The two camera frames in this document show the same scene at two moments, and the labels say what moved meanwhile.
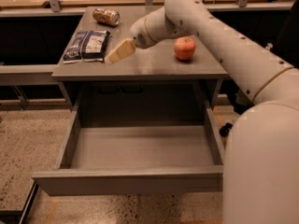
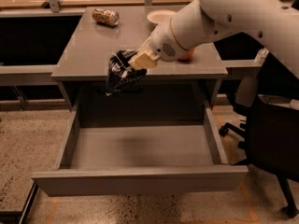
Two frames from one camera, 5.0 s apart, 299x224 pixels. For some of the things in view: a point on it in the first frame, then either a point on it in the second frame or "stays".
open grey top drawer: x=130 y=158 stays
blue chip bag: x=87 y=46 → x=121 y=77
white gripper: x=138 y=37 → x=163 y=44
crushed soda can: x=106 y=16 stays
